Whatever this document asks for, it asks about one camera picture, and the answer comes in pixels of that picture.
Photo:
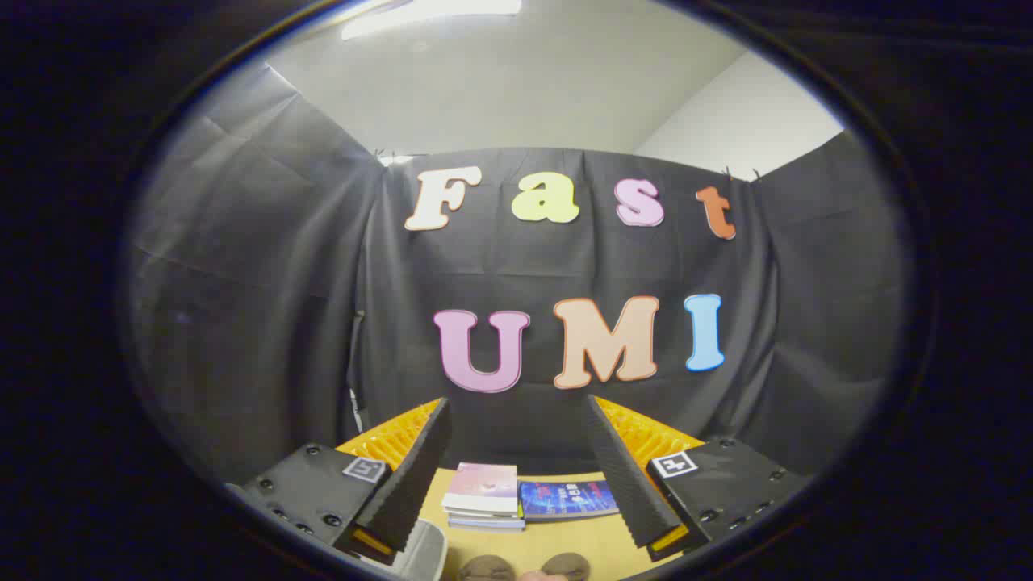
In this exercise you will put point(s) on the black backdrop cloth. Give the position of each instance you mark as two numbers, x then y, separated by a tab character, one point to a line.
282	282

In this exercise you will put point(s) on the pink cover book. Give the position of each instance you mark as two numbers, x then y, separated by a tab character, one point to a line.
484	484

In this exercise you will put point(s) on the grey fabric storage box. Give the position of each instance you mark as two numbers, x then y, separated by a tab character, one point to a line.
424	557

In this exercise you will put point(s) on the brown fuzzy shoe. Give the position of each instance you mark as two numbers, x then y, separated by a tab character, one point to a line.
486	569
566	565

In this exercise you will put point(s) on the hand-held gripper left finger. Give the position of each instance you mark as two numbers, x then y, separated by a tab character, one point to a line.
420	476

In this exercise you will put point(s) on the dark blue cover book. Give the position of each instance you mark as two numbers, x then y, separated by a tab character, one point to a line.
565	499

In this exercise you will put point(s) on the ceiling light panel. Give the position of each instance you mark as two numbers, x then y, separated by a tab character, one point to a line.
436	12

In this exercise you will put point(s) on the white paperback book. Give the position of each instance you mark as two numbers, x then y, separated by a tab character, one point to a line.
492	518

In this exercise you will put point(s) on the pale blue paperback book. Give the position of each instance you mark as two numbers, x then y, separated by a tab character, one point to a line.
488	528
492	524

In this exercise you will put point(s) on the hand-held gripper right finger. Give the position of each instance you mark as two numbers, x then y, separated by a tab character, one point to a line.
625	476

